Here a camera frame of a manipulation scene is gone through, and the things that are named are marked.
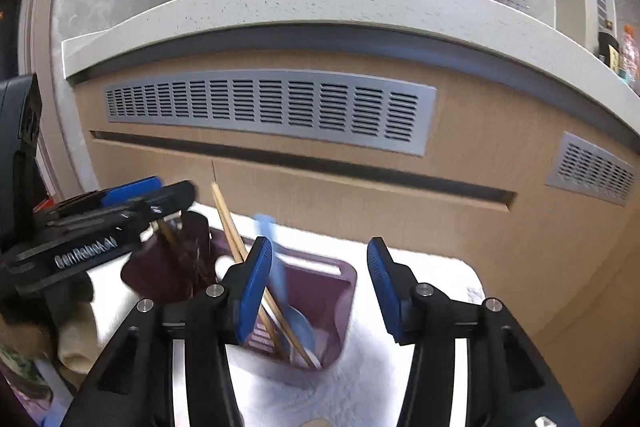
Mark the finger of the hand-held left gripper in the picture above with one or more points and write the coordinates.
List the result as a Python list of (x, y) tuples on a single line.
[(132, 192), (170, 203)]

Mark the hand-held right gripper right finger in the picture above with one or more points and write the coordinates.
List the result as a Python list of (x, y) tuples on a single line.
[(384, 294)]

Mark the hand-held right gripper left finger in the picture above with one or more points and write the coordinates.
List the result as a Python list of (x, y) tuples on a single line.
[(254, 294)]

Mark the blue-grey plastic spoon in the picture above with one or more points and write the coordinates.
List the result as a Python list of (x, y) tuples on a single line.
[(281, 282)]

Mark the brown wooden spoon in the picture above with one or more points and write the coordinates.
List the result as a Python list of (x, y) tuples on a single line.
[(166, 234)]

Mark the purple plastic utensil holder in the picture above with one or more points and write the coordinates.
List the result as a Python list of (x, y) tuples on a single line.
[(347, 297)]

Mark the wooden chopstick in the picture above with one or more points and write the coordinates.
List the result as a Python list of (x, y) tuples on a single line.
[(220, 204), (236, 252)]

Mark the dark shiny spoon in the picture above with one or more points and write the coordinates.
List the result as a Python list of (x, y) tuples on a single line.
[(195, 247)]

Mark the beige cloth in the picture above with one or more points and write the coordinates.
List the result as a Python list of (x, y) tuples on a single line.
[(75, 339)]

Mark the white textured towel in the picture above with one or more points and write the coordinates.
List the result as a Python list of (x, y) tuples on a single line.
[(375, 382)]

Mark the wooden cabinet front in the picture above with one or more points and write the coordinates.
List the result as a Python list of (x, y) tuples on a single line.
[(450, 217)]

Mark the colourful cloth pile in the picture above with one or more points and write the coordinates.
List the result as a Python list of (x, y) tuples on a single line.
[(20, 372)]

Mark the large grey vent grille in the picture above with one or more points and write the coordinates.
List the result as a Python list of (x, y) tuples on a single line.
[(270, 107)]

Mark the white speckled countertop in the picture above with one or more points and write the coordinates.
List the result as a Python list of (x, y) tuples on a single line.
[(300, 2)]

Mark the small grey vent grille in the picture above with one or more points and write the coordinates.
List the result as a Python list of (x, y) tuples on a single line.
[(590, 169)]

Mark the dark sauce bottle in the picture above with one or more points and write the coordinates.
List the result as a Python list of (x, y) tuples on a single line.
[(607, 49)]

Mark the clear bottle orange cap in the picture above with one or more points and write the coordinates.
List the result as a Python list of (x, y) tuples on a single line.
[(628, 54)]

